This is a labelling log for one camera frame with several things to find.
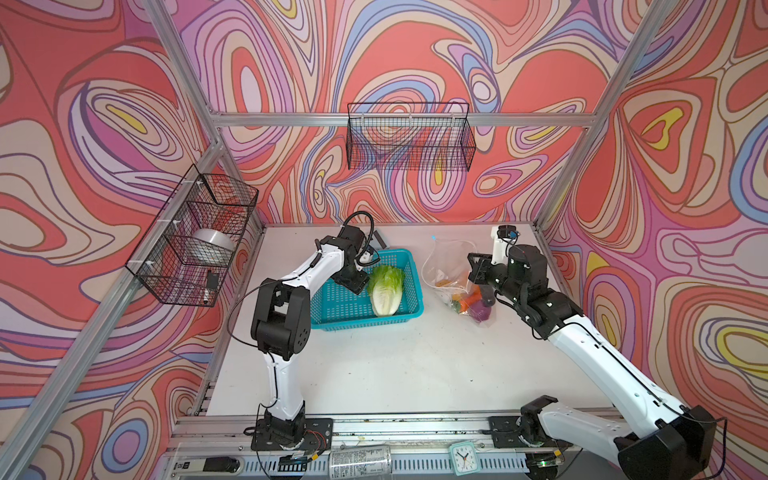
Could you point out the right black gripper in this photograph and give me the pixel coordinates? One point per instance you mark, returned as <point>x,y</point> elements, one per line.
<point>479,267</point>

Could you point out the clear zip top bag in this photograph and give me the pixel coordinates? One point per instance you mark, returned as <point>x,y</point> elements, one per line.
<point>446,272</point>

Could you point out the silver drink can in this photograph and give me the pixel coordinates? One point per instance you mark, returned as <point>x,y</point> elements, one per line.
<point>366,463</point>

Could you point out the black power strip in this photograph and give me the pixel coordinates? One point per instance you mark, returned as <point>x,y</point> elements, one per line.
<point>228,465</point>

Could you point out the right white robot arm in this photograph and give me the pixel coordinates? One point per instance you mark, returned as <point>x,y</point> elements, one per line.
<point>658,436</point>

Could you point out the small teal alarm clock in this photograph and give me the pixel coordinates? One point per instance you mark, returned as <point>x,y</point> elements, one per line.
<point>464,458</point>

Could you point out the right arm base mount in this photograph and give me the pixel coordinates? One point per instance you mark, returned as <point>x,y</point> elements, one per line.
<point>525,429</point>

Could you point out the back black wire basket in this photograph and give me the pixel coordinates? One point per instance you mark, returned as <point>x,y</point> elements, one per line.
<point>412,136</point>

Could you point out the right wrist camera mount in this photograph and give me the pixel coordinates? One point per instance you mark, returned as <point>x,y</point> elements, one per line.
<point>504,237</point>

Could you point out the striped booklet behind basket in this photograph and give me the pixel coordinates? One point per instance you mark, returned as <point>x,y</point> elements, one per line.
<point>378,241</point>

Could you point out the silver tape roll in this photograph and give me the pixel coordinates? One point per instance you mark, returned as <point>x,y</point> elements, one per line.
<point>211,247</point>

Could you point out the black wire basket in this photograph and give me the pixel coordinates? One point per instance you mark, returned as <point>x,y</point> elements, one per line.
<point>200,227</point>
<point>412,136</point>

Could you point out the purple red onion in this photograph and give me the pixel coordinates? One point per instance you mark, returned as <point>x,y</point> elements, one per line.
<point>479,312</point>

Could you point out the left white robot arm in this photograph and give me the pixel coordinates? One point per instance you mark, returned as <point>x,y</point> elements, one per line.
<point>281,324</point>

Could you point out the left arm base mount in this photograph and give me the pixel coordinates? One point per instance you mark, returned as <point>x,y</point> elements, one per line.
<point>272,434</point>

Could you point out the orange carrot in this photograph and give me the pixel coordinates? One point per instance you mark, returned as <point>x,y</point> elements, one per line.
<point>461,303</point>

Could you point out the left black wire basket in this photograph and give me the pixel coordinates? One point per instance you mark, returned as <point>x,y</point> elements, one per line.
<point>200,227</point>

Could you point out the green lettuce leaf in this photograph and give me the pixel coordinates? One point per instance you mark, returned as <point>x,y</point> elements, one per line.
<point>385,289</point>

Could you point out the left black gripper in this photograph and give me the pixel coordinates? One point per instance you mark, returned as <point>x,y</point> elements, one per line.
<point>358,284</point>

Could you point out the teal plastic basket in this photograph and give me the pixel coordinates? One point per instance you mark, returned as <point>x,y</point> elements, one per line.
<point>335,308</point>

